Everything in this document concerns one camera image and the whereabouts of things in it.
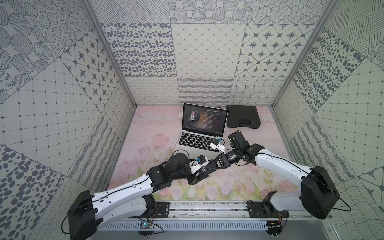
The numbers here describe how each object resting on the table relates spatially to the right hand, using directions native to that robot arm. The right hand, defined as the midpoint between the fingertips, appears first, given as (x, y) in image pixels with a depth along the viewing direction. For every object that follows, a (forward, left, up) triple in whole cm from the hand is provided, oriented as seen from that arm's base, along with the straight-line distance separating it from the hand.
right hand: (211, 169), depth 71 cm
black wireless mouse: (0, +2, +2) cm, 3 cm away
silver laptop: (+35, +5, -10) cm, 36 cm away
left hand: (+2, +3, +1) cm, 3 cm away
